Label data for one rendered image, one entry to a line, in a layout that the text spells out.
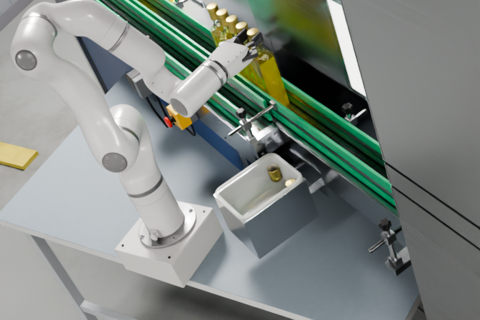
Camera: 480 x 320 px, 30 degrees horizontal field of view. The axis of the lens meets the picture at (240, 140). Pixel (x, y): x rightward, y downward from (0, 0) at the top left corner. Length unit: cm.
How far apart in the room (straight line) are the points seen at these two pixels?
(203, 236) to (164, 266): 16
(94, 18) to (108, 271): 190
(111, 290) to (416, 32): 280
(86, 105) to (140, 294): 154
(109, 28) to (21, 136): 277
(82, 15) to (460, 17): 130
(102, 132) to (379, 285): 88
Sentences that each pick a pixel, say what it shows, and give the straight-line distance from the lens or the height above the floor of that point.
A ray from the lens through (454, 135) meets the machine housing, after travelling 142.
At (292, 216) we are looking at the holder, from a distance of 259.
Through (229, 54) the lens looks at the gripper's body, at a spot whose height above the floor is 134.
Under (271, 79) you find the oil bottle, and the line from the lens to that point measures 265.
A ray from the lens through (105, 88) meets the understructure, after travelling 437.
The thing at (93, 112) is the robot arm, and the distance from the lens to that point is 248.
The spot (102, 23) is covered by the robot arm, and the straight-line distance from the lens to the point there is 234.
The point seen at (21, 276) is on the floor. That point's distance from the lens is 425.
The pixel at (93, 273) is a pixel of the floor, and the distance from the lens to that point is 406.
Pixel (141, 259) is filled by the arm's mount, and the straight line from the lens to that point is 277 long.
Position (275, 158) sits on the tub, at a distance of 264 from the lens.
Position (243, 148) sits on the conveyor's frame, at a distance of 276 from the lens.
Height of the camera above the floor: 274
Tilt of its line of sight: 39 degrees down
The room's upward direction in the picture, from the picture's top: 22 degrees counter-clockwise
